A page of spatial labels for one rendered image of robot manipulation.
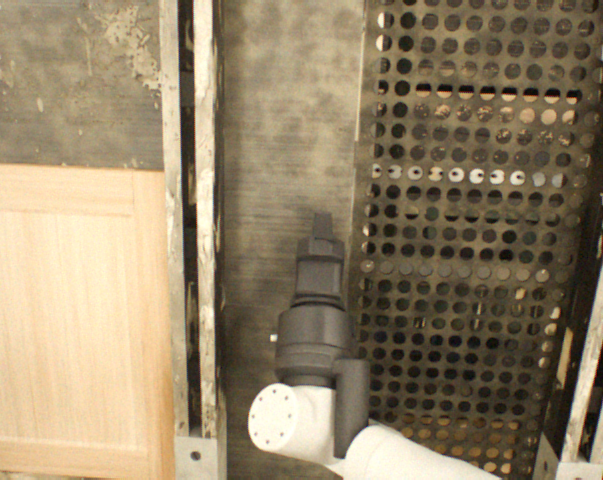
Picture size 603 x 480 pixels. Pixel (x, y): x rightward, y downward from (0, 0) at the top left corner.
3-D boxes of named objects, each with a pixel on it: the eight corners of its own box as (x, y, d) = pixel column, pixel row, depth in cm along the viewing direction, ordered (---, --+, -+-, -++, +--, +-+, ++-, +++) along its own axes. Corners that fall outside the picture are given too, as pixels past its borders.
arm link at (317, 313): (354, 282, 75) (352, 372, 70) (281, 278, 76) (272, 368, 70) (362, 235, 64) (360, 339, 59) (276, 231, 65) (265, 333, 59)
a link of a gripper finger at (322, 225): (335, 216, 73) (333, 260, 70) (310, 214, 73) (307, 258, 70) (336, 209, 71) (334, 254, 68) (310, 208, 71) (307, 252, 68)
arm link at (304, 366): (309, 369, 70) (303, 467, 65) (247, 343, 63) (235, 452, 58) (390, 356, 63) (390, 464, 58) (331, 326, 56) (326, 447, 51)
